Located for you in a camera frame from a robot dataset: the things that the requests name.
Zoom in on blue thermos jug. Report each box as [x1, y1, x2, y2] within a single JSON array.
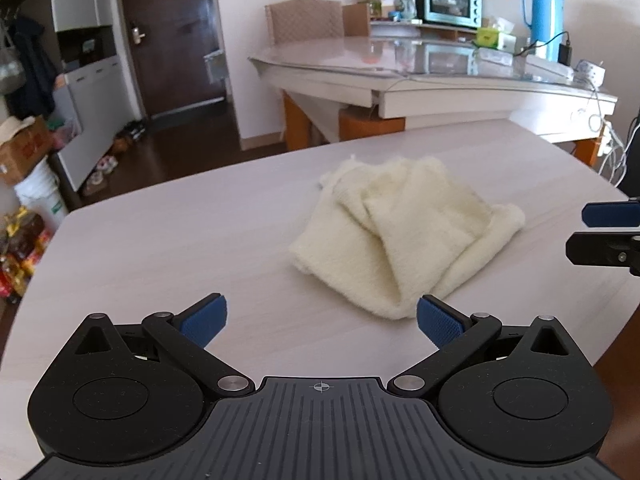
[[521, 0, 562, 61]]

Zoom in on hanging dark clothes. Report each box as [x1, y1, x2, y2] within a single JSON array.
[[10, 15, 58, 117]]

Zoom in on dark brown door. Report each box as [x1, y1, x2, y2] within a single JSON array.
[[107, 0, 228, 118]]

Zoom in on cream fluffy towel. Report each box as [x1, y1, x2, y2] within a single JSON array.
[[289, 156, 527, 321]]

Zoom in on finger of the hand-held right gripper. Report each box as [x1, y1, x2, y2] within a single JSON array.
[[565, 231, 640, 277], [581, 200, 640, 228]]

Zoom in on white plastic bucket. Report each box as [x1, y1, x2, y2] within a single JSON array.
[[14, 162, 68, 231]]

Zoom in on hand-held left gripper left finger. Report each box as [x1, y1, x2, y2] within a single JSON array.
[[75, 292, 256, 401]]

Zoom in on bundle of white cables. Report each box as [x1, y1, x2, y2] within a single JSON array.
[[587, 85, 632, 186]]

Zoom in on teal toaster oven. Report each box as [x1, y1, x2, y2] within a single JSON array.
[[402, 0, 483, 28]]

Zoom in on hanging grey bag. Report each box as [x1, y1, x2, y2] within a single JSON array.
[[0, 45, 26, 94]]

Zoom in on white tissue pack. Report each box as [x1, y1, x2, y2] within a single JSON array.
[[492, 17, 517, 51]]

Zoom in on grey and white cabinet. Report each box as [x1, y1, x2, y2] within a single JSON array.
[[10, 0, 140, 192]]

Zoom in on row of dark shoes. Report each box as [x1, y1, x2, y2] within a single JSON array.
[[112, 119, 149, 153]]

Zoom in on beige quilted chair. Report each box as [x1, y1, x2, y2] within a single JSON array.
[[265, 0, 346, 46]]

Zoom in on brown cardboard panel box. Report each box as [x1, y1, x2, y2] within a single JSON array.
[[342, 4, 371, 37]]

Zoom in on white glass-top dining table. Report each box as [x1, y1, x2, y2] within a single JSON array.
[[248, 35, 621, 166]]

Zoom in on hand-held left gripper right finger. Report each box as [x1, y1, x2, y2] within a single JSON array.
[[387, 294, 568, 401]]

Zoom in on flat white device box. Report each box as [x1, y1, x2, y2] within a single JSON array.
[[525, 55, 573, 81]]

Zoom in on printed cardboard box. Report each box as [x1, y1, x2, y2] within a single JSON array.
[[0, 115, 53, 186]]

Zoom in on colourful plastic bags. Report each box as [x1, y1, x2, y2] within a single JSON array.
[[47, 117, 83, 151]]

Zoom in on black power cable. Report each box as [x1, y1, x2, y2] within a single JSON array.
[[515, 31, 571, 58]]

